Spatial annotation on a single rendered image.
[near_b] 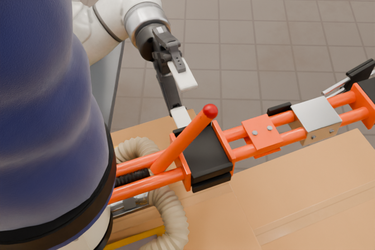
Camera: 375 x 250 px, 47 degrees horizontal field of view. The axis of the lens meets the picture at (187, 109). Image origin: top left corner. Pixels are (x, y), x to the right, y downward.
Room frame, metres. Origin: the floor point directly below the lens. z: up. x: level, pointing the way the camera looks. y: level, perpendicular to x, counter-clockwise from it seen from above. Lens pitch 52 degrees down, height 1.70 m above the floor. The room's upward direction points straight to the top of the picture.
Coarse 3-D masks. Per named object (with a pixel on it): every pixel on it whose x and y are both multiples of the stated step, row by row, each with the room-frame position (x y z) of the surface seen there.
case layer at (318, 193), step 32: (288, 160) 0.70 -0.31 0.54; (320, 160) 0.70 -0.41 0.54; (352, 160) 0.70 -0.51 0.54; (256, 192) 0.59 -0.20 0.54; (288, 192) 0.59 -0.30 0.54; (320, 192) 0.59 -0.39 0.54; (352, 192) 0.59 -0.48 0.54; (256, 224) 0.49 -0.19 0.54; (288, 224) 0.49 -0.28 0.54; (320, 224) 0.49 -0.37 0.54; (352, 224) 0.49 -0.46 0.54
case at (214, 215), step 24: (168, 120) 0.56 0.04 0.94; (192, 120) 0.56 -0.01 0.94; (168, 144) 0.50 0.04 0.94; (168, 168) 0.44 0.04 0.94; (192, 192) 0.39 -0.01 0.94; (216, 192) 0.39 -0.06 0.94; (144, 216) 0.34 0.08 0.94; (192, 216) 0.34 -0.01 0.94; (216, 216) 0.34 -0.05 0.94; (240, 216) 0.34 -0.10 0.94; (120, 240) 0.29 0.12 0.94; (192, 240) 0.29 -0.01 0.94; (216, 240) 0.29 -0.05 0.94; (240, 240) 0.29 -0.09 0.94
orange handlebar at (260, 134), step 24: (336, 96) 0.50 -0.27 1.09; (264, 120) 0.45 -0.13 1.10; (288, 120) 0.45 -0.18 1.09; (360, 120) 0.46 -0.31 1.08; (264, 144) 0.40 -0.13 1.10; (288, 144) 0.41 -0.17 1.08; (120, 168) 0.35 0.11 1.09; (144, 168) 0.36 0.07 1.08; (120, 192) 0.31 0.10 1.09; (144, 192) 0.32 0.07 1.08
